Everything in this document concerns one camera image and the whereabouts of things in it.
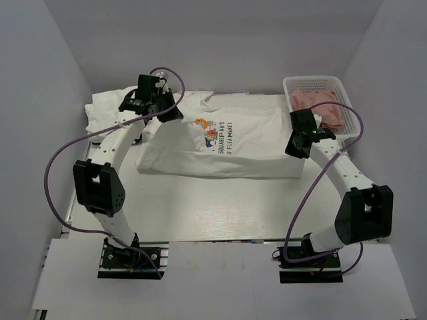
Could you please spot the pink t shirt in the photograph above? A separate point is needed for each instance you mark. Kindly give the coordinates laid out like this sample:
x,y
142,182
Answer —
x,y
330,114

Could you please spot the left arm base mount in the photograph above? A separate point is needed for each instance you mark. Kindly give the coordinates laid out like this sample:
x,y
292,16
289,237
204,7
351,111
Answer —
x,y
122,263

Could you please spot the white plastic basket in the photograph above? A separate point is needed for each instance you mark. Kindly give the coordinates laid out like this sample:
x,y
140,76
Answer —
x,y
319,83

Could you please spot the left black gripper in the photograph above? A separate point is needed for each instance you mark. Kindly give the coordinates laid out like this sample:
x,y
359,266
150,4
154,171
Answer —
x,y
173,114

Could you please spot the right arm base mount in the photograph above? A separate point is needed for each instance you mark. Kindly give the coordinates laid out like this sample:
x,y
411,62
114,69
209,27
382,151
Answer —
x,y
324,270

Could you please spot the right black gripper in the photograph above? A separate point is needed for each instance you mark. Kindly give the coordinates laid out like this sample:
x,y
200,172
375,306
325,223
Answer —
x,y
291,150

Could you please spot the white printed t shirt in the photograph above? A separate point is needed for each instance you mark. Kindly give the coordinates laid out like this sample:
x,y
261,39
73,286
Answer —
x,y
226,136

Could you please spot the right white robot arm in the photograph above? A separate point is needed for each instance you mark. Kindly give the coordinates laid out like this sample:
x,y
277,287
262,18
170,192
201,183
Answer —
x,y
366,209

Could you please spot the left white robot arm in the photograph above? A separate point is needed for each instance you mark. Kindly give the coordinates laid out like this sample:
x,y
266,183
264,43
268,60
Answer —
x,y
97,183

